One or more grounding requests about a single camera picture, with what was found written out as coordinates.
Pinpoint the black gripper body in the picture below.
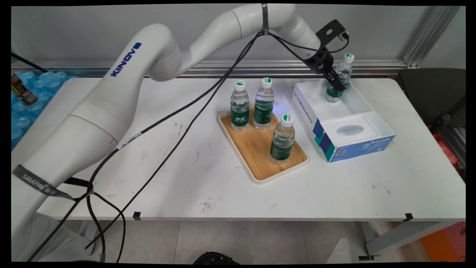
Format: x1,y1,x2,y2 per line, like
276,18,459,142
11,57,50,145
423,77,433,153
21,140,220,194
303,47,335,75

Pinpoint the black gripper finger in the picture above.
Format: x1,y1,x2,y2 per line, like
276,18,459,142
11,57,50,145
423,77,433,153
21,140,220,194
323,67,347,93

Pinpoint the green label water bottle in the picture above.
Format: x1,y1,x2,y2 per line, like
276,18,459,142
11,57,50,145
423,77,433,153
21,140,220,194
230,80,250,131
254,77,275,130
270,114,296,165
325,54,355,103

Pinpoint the white and blue cardboard box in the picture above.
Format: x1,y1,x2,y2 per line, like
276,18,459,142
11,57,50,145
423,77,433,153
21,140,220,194
292,77,396,163

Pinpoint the dark grey chair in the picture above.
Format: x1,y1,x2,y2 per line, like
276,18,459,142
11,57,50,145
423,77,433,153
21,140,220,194
398,68,466,127

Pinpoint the bamboo tray with cream rim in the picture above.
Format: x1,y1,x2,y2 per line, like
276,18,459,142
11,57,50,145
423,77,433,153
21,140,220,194
218,103,309,185

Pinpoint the red bag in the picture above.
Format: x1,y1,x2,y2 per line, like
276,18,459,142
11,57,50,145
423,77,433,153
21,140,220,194
428,127,461,172

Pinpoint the white table leg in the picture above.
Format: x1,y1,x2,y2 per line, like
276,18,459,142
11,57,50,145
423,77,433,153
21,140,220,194
359,220,452,258

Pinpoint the orange box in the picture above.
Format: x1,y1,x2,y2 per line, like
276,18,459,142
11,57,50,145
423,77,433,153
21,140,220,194
419,222,466,262

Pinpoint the black round object on floor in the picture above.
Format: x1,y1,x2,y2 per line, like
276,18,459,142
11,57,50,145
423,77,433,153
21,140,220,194
193,252,240,265

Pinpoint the dark printed can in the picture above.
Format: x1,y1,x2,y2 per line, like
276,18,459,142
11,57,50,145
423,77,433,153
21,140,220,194
11,73,38,105

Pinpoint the blue shrink-wrapped bottle pack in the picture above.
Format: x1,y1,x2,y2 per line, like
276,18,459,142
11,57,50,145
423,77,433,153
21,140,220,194
11,71,73,149

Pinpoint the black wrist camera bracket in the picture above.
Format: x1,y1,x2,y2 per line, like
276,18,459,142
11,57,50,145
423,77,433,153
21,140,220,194
315,19,350,47

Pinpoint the horizontal aluminium rail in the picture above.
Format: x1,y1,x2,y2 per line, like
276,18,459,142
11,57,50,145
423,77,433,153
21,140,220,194
11,60,408,78

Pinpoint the slanted aluminium post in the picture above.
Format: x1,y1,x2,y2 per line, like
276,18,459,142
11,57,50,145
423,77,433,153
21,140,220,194
402,6,461,68

